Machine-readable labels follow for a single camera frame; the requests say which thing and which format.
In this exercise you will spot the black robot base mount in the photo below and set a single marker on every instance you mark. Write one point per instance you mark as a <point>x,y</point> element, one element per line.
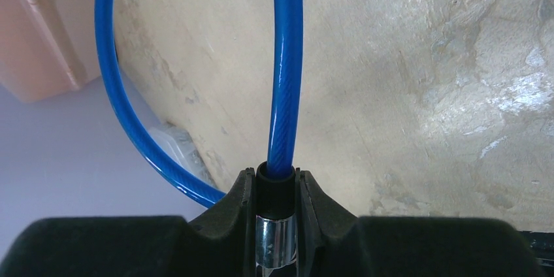
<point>542,245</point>

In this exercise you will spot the blue cable lock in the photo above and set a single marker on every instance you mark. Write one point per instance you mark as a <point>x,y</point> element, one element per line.
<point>274,227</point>

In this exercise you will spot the pink plastic toolbox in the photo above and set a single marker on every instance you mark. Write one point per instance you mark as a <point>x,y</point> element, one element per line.
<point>47,47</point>

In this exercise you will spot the clear plastic screw organizer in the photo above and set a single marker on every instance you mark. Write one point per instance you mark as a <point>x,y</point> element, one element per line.
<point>179,146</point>

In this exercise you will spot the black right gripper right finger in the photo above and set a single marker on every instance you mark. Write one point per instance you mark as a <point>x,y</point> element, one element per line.
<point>333,242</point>

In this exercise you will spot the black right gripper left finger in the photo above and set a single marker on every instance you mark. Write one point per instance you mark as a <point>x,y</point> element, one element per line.
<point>219,242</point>

